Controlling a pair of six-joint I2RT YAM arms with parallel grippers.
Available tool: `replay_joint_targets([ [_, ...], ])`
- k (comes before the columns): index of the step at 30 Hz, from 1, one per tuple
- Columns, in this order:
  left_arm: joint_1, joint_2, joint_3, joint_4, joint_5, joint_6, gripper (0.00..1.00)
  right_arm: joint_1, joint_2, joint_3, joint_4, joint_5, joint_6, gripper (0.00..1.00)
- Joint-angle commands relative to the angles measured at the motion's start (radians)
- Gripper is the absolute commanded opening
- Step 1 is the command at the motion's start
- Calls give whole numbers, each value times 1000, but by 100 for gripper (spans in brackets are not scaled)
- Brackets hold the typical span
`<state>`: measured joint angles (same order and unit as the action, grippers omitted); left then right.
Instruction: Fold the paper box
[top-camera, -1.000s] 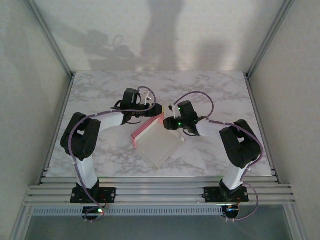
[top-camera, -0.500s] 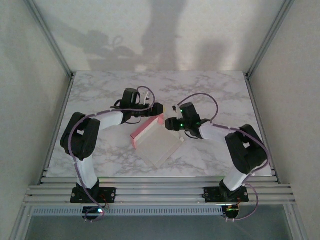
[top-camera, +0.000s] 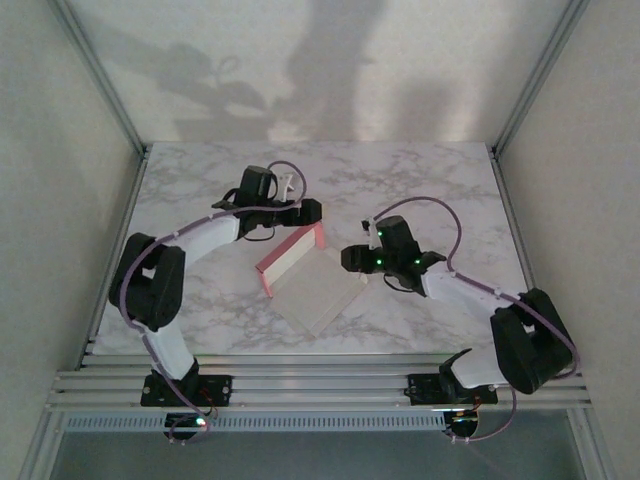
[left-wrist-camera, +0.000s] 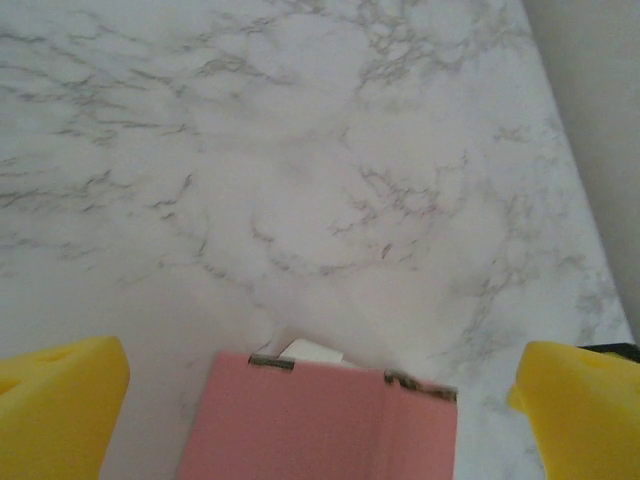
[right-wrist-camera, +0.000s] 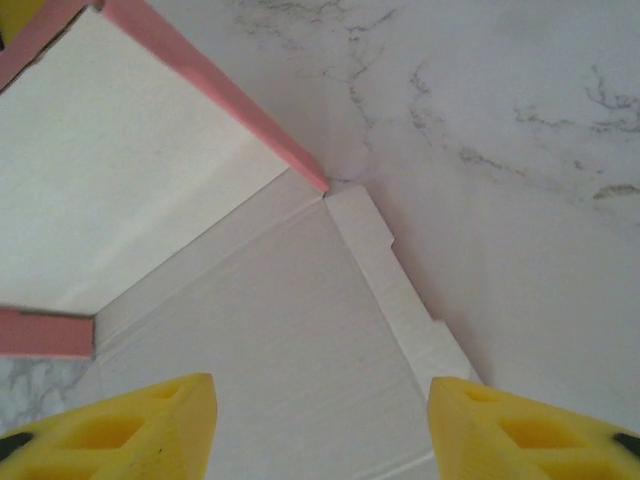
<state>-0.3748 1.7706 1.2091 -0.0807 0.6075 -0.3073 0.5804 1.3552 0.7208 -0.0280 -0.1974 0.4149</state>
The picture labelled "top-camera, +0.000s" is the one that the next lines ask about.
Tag pink and grey paper box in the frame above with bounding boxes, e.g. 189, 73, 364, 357
253, 222, 370, 337

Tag aluminium mounting rails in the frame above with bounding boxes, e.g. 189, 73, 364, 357
46, 352, 594, 414

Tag controller board with blue light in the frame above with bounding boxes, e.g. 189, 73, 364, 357
443, 408, 482, 439

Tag controller board with green light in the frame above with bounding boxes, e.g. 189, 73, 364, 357
163, 412, 211, 441

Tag thin black right gripper cable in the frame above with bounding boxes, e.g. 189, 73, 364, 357
381, 272, 417, 295

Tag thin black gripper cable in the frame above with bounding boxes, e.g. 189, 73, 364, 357
244, 224, 282, 245
381, 272, 417, 295

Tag thin black left gripper cable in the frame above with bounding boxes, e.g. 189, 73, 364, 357
244, 224, 282, 245

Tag aluminium side rail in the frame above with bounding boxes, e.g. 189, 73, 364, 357
77, 147, 151, 357
489, 147, 556, 357

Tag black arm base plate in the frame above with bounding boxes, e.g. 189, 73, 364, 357
141, 374, 235, 407
407, 372, 500, 407

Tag aluminium frame post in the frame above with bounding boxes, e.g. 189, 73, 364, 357
47, 0, 150, 157
491, 0, 592, 157

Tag grey slotted cable duct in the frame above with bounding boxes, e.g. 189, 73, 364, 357
64, 412, 447, 434

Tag aluminium frame leg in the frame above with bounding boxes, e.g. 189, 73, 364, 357
19, 409, 69, 480
567, 409, 617, 480

